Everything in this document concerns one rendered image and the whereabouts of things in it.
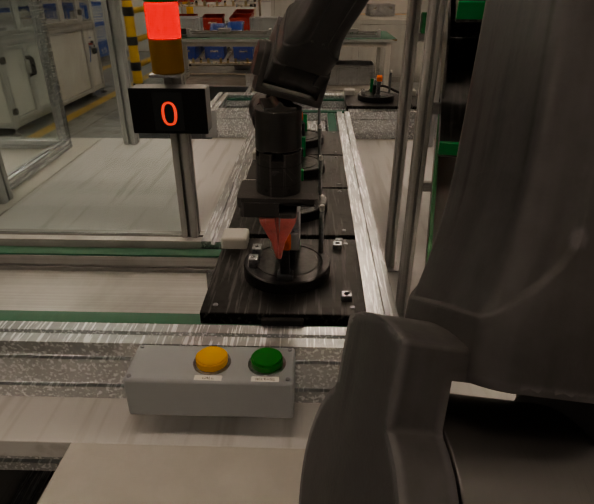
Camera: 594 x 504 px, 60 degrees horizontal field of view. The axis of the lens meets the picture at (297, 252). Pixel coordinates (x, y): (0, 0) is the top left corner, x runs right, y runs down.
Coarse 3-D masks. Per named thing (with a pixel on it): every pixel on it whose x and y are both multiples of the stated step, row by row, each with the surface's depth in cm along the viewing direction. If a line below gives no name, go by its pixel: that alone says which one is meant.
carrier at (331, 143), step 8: (320, 112) 148; (304, 120) 150; (304, 128) 147; (312, 136) 147; (328, 136) 154; (336, 136) 154; (312, 144) 143; (328, 144) 146; (336, 144) 146; (312, 152) 140; (328, 152) 140; (336, 152) 140
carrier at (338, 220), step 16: (320, 160) 104; (320, 176) 105; (320, 192) 107; (336, 192) 114; (304, 208) 101; (336, 208) 106; (240, 224) 99; (256, 224) 99; (304, 224) 99; (336, 224) 99; (352, 224) 99
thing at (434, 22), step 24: (408, 0) 83; (432, 0) 67; (408, 24) 84; (432, 24) 68; (408, 48) 85; (432, 48) 70; (408, 72) 88; (432, 72) 71; (408, 96) 89; (432, 96) 72; (408, 120) 91; (408, 192) 81; (408, 216) 81; (408, 240) 83; (408, 264) 86; (408, 288) 88
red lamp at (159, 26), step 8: (144, 8) 75; (152, 8) 74; (160, 8) 74; (168, 8) 74; (176, 8) 76; (152, 16) 75; (160, 16) 75; (168, 16) 75; (176, 16) 76; (152, 24) 75; (160, 24) 75; (168, 24) 75; (176, 24) 76; (152, 32) 76; (160, 32) 76; (168, 32) 76; (176, 32) 77
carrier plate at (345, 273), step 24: (264, 240) 93; (312, 240) 93; (336, 240) 93; (216, 264) 86; (240, 264) 85; (336, 264) 85; (216, 288) 79; (240, 288) 79; (336, 288) 79; (360, 288) 79; (216, 312) 73; (240, 312) 73; (264, 312) 73; (288, 312) 73; (312, 312) 73; (336, 312) 73
